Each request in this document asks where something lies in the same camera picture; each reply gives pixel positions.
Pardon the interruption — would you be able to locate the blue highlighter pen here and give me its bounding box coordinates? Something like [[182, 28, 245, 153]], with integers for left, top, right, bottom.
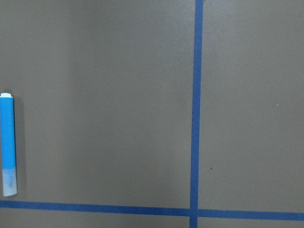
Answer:
[[0, 93, 17, 197]]

